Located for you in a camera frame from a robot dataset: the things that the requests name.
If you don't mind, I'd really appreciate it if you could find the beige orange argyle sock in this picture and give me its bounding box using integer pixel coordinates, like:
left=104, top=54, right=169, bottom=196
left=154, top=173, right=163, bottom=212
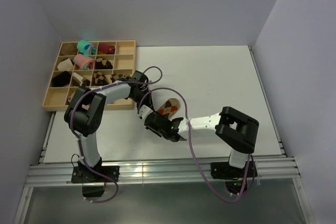
left=157, top=98, right=180, bottom=119

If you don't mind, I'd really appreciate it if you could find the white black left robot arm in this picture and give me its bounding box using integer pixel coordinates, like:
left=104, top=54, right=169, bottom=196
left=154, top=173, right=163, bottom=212
left=64, top=71, right=154, bottom=182

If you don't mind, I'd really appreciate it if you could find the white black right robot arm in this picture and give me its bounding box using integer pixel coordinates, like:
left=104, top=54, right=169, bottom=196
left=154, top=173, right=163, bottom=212
left=138, top=105, right=259, bottom=177

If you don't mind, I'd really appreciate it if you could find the grey brown argyle rolled sock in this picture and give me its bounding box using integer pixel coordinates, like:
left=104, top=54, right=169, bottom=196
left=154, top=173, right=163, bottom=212
left=110, top=73, right=131, bottom=83

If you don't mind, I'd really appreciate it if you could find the brown yellow argyle rolled sock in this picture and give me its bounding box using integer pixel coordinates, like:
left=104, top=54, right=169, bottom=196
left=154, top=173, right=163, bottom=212
left=91, top=71, right=109, bottom=86

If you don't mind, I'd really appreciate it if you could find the dark brown argyle rolled sock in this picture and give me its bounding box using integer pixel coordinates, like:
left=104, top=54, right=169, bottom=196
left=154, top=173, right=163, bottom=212
left=95, top=58, right=113, bottom=70

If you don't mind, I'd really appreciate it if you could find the maroon rolled sock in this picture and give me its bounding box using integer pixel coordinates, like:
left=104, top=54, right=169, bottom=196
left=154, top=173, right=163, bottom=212
left=97, top=43, right=115, bottom=55

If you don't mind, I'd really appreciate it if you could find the wooden compartment tray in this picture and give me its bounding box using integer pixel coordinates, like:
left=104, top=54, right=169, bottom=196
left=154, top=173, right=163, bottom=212
left=42, top=40, right=136, bottom=111

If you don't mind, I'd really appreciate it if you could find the pink rolled sock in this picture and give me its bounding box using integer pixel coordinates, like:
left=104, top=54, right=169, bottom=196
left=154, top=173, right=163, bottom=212
left=73, top=54, right=95, bottom=70

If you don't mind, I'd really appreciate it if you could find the cream and brown rolled sock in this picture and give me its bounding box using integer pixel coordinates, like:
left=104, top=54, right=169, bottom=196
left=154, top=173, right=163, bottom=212
left=72, top=72, right=90, bottom=87

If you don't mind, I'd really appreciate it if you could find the mint green rolled sock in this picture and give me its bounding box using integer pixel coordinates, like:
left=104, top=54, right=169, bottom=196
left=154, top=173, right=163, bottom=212
left=77, top=40, right=97, bottom=55

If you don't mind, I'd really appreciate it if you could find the tan rolled sock purple trim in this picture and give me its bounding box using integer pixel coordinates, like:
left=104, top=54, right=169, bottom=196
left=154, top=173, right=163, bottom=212
left=66, top=88, right=77, bottom=105

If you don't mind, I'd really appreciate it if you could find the black rolled sock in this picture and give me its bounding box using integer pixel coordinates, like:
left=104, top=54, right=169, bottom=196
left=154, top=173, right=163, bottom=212
left=51, top=71, right=71, bottom=87

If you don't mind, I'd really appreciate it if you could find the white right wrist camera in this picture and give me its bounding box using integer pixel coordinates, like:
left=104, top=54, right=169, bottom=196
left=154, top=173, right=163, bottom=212
left=137, top=105, right=154, bottom=120

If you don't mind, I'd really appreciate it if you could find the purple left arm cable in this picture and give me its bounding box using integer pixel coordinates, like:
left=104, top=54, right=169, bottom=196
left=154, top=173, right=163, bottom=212
left=69, top=66, right=163, bottom=204

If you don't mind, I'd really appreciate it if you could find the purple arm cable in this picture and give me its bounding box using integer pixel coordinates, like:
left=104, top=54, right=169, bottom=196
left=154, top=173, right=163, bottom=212
left=138, top=87, right=255, bottom=204
left=69, top=66, right=163, bottom=204

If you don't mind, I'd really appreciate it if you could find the aluminium mounting rail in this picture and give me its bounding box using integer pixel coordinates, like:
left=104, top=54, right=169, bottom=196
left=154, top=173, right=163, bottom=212
left=24, top=157, right=305, bottom=223

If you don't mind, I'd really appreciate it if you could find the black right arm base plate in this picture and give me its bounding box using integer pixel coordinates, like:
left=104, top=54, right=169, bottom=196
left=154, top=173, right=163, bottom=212
left=211, top=161, right=258, bottom=180

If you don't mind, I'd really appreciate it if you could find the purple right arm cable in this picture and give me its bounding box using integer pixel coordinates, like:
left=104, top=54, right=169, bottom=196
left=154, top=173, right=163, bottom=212
left=138, top=87, right=255, bottom=204

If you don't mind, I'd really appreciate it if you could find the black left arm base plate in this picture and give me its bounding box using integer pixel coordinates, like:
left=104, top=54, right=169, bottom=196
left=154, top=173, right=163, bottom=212
left=71, top=166, right=120, bottom=184

